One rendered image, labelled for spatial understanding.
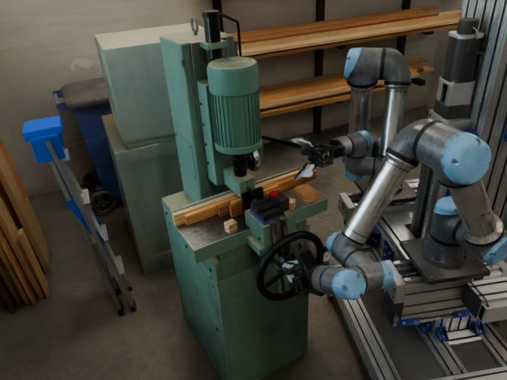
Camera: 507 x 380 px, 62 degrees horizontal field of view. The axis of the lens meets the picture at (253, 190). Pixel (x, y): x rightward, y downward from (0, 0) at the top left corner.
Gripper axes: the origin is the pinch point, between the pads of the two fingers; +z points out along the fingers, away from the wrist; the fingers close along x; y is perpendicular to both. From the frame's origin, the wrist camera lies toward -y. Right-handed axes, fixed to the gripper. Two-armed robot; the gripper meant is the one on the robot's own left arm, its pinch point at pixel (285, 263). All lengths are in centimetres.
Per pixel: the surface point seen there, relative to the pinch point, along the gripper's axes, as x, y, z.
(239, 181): 3.8, -29.2, 24.9
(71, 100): -29, -109, 185
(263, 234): 0.5, -9.6, 10.9
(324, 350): 36, 69, 61
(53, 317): -81, 18, 151
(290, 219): 12.1, -10.8, 10.1
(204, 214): -11.2, -21.0, 33.0
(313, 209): 29.9, -8.5, 22.3
